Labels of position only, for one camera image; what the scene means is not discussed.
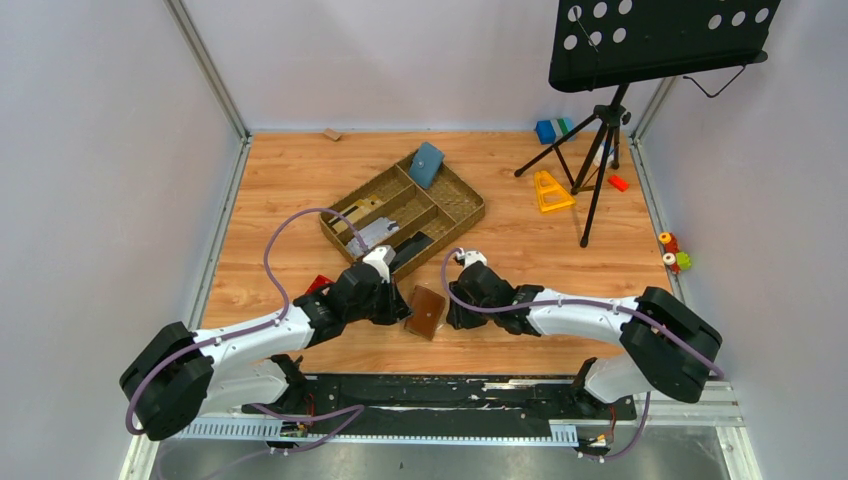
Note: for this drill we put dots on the small cardboard piece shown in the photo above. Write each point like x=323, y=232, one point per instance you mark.
x=333, y=135

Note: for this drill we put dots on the silver grey card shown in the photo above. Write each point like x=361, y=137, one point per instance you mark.
x=372, y=235

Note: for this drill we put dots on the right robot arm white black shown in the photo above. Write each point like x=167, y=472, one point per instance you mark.
x=667, y=346

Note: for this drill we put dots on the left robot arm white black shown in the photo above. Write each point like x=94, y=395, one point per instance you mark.
x=181, y=375

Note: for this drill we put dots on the black music stand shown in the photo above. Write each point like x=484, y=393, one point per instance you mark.
x=599, y=44

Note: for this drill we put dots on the black card in basket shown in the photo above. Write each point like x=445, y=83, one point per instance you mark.
x=409, y=249

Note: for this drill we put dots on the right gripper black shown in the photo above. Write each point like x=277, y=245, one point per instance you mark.
x=460, y=307

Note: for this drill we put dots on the brown leather card holder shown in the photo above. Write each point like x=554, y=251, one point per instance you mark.
x=427, y=308

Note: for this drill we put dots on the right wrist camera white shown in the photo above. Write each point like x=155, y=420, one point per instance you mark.
x=469, y=257

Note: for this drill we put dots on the gold credit card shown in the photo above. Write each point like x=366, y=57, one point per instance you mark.
x=354, y=212

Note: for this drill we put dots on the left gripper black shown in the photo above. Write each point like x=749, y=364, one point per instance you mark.
x=390, y=302

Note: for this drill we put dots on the woven divided basket tray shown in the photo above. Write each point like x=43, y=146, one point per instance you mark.
x=445, y=211

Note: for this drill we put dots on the red plastic block tray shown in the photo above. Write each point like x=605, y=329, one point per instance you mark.
x=320, y=282

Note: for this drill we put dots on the blue green white blocks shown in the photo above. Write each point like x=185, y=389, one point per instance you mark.
x=550, y=131

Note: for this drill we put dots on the blue leather card holder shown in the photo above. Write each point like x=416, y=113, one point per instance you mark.
x=425, y=164

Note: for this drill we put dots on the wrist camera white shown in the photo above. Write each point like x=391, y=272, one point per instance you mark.
x=469, y=257
x=380, y=258

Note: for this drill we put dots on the small red block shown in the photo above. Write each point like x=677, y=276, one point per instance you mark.
x=618, y=183

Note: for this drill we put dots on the orange green toy pieces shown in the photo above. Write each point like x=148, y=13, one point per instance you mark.
x=674, y=258

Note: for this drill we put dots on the yellow triangular toy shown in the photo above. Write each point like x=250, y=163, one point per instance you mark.
x=550, y=194

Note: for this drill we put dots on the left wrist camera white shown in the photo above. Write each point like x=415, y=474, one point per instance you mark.
x=380, y=258

